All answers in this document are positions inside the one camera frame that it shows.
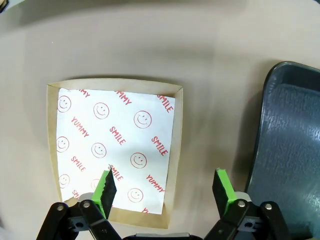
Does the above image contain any white printed liner paper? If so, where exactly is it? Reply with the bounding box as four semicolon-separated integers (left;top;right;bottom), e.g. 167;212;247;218
56;87;176;215

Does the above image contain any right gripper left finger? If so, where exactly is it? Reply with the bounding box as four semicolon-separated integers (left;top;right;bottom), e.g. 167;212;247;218
36;169;121;240

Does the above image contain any brown paper food box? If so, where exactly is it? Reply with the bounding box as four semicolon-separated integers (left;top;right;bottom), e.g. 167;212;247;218
46;78;184;230

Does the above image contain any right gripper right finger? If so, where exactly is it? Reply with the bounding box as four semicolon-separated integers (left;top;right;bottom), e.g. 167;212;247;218
203;167;293;240

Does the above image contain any black plastic tray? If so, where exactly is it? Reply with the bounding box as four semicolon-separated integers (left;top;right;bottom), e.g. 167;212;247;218
243;61;320;240

